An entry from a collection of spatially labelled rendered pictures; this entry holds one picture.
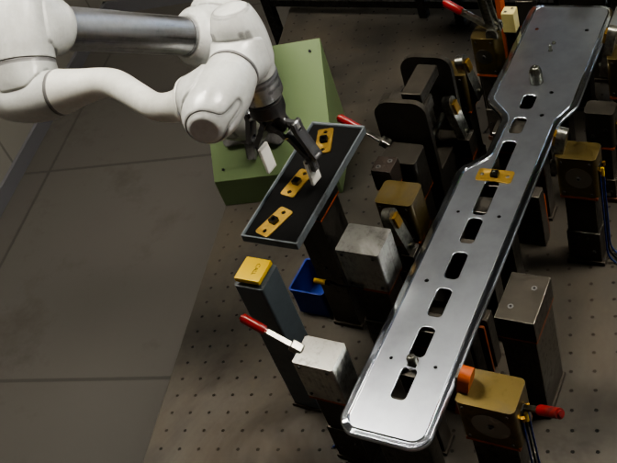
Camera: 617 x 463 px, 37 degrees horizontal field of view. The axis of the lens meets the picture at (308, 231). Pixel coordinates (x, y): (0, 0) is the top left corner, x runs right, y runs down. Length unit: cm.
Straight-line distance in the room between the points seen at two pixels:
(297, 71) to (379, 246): 88
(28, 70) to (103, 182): 228
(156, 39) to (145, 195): 186
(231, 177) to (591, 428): 125
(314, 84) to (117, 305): 147
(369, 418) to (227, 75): 69
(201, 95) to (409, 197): 59
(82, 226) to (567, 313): 249
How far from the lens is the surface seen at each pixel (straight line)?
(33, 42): 212
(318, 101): 263
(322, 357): 183
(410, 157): 213
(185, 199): 402
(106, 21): 227
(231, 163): 271
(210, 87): 166
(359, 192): 266
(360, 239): 194
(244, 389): 231
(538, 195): 228
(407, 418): 178
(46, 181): 455
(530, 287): 188
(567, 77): 239
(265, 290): 189
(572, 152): 211
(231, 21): 175
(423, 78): 217
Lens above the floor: 246
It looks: 43 degrees down
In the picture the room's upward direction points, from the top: 22 degrees counter-clockwise
